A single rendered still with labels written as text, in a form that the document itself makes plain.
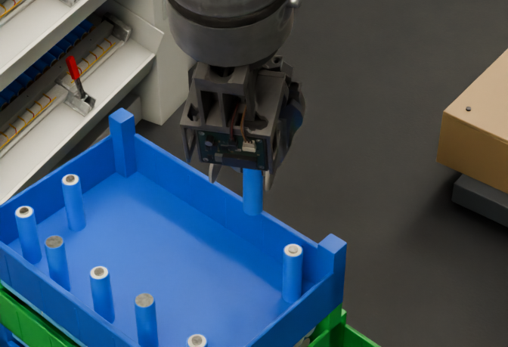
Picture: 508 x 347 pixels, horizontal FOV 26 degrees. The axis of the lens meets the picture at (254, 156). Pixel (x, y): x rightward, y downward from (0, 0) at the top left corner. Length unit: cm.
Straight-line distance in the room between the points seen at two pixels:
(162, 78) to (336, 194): 35
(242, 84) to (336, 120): 113
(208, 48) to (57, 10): 81
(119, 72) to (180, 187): 63
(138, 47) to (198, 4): 107
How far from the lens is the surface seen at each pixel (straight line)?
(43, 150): 163
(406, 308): 160
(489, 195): 170
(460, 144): 170
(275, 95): 84
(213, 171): 92
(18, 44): 150
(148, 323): 98
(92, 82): 173
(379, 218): 173
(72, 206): 111
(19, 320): 113
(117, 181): 118
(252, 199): 100
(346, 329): 150
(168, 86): 187
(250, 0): 73
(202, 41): 76
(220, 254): 110
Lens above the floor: 119
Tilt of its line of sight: 41 degrees down
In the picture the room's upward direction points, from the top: straight up
